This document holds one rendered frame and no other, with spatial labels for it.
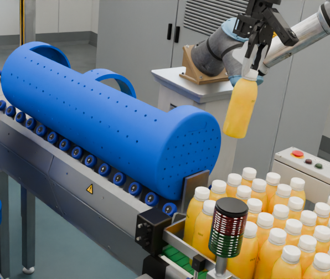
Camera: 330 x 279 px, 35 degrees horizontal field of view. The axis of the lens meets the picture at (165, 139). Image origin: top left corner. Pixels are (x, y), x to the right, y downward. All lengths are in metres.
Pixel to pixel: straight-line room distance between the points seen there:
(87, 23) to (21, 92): 5.45
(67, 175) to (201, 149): 0.52
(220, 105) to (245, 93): 0.64
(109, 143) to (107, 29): 3.13
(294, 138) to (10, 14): 4.38
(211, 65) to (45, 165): 0.73
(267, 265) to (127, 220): 0.53
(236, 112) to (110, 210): 0.54
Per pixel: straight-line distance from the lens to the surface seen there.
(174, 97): 2.07
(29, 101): 1.93
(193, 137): 1.51
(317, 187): 1.60
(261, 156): 3.40
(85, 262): 2.87
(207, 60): 2.03
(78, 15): 7.28
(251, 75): 1.41
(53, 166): 1.91
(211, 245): 1.02
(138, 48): 4.27
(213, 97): 1.99
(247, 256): 1.28
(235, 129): 1.43
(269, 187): 1.53
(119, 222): 1.65
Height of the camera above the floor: 1.74
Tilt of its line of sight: 23 degrees down
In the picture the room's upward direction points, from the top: 7 degrees clockwise
